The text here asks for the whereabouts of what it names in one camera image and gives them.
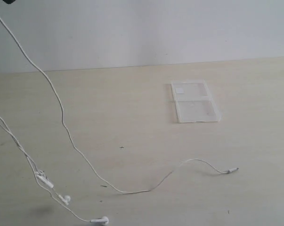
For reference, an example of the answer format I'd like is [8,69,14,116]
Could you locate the white wired earphones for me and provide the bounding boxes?
[0,6,239,224]

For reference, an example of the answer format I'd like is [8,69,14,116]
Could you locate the clear plastic open case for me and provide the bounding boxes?
[170,80,221,123]

